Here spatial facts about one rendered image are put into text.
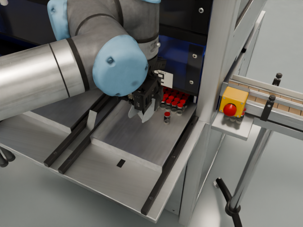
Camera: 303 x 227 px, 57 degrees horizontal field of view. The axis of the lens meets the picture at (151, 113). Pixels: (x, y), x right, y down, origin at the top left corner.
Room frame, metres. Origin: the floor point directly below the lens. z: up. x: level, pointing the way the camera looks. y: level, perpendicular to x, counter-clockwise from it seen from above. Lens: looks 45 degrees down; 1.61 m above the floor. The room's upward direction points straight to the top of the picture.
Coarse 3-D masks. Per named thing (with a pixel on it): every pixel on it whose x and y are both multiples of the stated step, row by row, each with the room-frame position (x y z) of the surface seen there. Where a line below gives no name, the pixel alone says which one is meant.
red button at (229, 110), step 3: (225, 105) 0.64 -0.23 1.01; (228, 105) 0.63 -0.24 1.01; (231, 105) 0.63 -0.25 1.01; (225, 108) 0.63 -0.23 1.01; (228, 108) 0.62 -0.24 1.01; (231, 108) 0.62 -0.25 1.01; (234, 108) 0.62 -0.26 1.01; (225, 111) 0.62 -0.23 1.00; (228, 111) 0.62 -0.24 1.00; (231, 111) 0.61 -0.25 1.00; (234, 111) 0.61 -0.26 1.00; (225, 114) 0.62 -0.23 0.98; (228, 114) 0.62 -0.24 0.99; (231, 114) 0.61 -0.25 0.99; (234, 114) 0.61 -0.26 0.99
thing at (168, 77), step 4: (156, 72) 0.77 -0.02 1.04; (160, 72) 0.76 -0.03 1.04; (164, 72) 0.76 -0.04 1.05; (160, 76) 0.76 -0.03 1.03; (164, 76) 0.76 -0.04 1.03; (168, 76) 0.75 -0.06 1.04; (172, 76) 0.74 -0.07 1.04; (164, 80) 0.76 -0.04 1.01; (168, 80) 0.75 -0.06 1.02; (172, 80) 0.74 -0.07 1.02; (164, 84) 0.76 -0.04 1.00; (168, 84) 0.75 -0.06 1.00
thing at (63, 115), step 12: (72, 96) 0.82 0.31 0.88; (84, 96) 0.82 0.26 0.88; (96, 96) 0.82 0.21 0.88; (48, 108) 0.76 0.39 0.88; (60, 108) 0.76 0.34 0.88; (72, 108) 0.76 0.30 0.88; (84, 108) 0.76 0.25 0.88; (48, 120) 0.67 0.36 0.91; (60, 120) 0.69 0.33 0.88; (72, 120) 0.69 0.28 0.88
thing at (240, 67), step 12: (264, 12) 1.55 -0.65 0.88; (252, 36) 1.28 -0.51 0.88; (252, 48) 1.49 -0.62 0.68; (240, 60) 1.07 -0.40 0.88; (228, 72) 0.98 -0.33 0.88; (240, 72) 1.16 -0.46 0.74; (216, 132) 0.90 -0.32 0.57; (216, 144) 1.01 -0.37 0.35; (204, 168) 0.80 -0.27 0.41; (180, 180) 0.71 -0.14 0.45; (204, 180) 0.90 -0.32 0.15; (180, 192) 0.71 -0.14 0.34; (168, 204) 0.73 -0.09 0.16; (180, 204) 0.71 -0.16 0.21
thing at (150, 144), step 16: (112, 112) 0.70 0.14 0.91; (128, 112) 0.73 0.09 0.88; (160, 112) 0.73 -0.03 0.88; (192, 112) 0.70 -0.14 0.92; (96, 128) 0.62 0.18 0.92; (112, 128) 0.65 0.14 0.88; (128, 128) 0.65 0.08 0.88; (144, 128) 0.65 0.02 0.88; (160, 128) 0.65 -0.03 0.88; (176, 128) 0.65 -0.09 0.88; (96, 144) 0.58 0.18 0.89; (112, 144) 0.58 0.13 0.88; (128, 144) 0.58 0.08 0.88; (144, 144) 0.58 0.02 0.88; (160, 144) 0.58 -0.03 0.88; (176, 144) 0.57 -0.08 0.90; (144, 160) 0.50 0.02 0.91; (160, 160) 0.52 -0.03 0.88
